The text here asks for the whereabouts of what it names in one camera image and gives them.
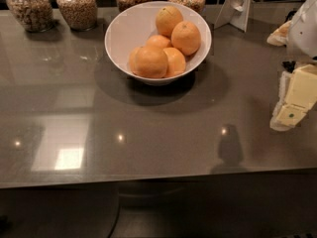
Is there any white folded card stand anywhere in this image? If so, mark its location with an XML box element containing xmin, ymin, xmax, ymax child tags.
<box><xmin>214</xmin><ymin>0</ymin><xmax>254</xmax><ymax>32</ymax></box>

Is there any middle small orange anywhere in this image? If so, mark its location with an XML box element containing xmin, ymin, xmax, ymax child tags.
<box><xmin>146</xmin><ymin>35</ymin><xmax>171</xmax><ymax>49</ymax></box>

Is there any white ceramic bowl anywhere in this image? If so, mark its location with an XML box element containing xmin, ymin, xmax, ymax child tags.
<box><xmin>104</xmin><ymin>1</ymin><xmax>212</xmax><ymax>86</ymax></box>

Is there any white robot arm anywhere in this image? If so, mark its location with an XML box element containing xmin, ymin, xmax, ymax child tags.
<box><xmin>266</xmin><ymin>0</ymin><xmax>317</xmax><ymax>131</ymax></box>

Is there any far left glass jar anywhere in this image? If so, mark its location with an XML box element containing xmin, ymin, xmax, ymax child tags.
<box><xmin>6</xmin><ymin>0</ymin><xmax>53</xmax><ymax>33</ymax></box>

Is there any top back orange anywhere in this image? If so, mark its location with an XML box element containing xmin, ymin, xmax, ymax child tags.
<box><xmin>156</xmin><ymin>6</ymin><xmax>183</xmax><ymax>37</ymax></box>

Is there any front right orange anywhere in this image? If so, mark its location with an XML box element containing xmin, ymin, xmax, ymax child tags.
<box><xmin>164</xmin><ymin>48</ymin><xmax>186</xmax><ymax>77</ymax></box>

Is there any large orange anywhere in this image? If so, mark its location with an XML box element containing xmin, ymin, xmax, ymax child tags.
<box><xmin>129</xmin><ymin>46</ymin><xmax>168</xmax><ymax>78</ymax></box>

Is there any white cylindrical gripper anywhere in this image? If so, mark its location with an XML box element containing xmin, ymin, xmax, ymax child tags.
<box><xmin>266</xmin><ymin>21</ymin><xmax>317</xmax><ymax>132</ymax></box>

